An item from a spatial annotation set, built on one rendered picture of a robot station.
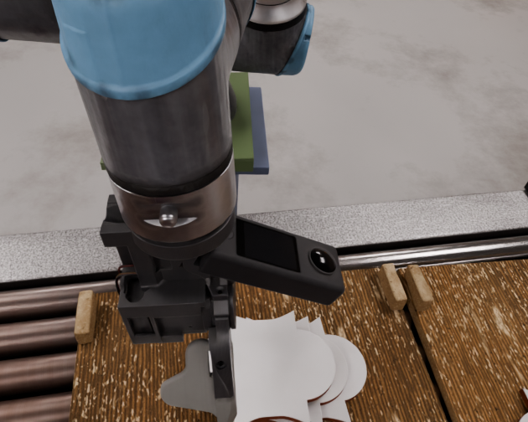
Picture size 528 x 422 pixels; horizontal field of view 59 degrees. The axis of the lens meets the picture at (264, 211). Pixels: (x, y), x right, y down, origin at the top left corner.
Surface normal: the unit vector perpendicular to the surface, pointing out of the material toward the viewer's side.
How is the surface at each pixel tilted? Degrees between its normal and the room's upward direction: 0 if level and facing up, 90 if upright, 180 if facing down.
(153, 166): 88
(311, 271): 24
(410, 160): 0
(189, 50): 82
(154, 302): 6
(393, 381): 0
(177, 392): 55
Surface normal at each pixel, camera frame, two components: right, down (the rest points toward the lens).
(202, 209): 0.53, 0.60
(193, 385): 0.04, 0.22
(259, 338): 0.07, -0.67
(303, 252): 0.47, -0.64
